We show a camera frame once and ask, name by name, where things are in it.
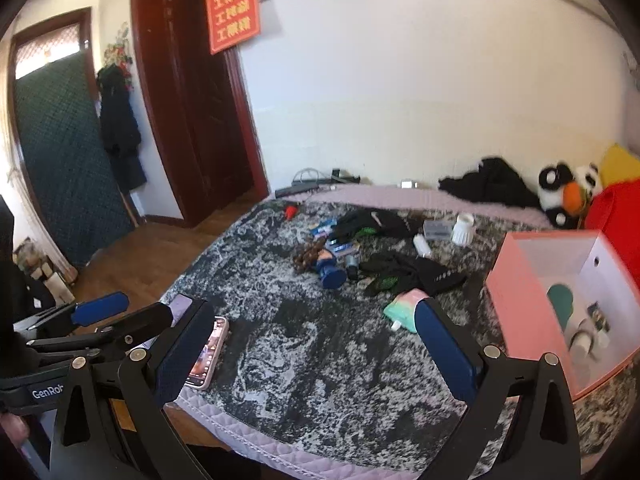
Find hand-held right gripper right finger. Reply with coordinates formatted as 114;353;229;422
413;297;582;480

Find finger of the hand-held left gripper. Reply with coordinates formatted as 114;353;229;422
12;291;130;337
25;302;175;363

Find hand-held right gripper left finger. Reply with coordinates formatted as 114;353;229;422
49;300;216;480

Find person's left hand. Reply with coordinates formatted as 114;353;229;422
0;411;30;445

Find smartphone with pink case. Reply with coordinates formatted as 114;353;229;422
184;316;230;391

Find green and pink pouch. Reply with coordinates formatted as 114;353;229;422
383;288;431;334

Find floor clutter pile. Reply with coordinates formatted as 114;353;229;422
13;240;80;307

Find black glove with green grip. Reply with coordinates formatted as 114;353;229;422
359;252;467;298
330;210;423;244

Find pink storage box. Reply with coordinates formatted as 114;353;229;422
485;230;640;402

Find grey patterned blanket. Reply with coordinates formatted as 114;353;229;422
159;199;640;480

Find grey small box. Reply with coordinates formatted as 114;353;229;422
423;219;455;242

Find white ribbed cup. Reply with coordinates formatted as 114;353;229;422
451;213;476;247

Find green round object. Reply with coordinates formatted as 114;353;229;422
546;283;576;332

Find blue ribbed bottle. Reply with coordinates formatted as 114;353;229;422
317;251;347;290

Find white jar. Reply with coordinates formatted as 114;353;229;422
565;321;612;360

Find green quilted door curtain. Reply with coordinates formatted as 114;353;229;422
14;53;136;268

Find black hanging coat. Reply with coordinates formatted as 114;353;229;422
96;64;148;192

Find black clothing pile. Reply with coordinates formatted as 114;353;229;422
438;156;543;209

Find black power strip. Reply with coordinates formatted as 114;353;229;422
275;183;321;198

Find panda plush toy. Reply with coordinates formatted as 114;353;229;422
538;161;605;228

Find dark red wooden door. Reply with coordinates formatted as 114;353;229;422
130;0;271;229

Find red pillow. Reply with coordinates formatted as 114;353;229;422
584;178;640;288

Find artificial flower decoration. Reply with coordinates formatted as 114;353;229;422
102;21;135;92

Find yellow pillow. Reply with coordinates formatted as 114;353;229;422
599;143;640;187

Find brown bead bracelet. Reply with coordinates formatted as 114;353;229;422
293;238;328;275

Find red wall sign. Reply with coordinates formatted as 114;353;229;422
203;0;262;56

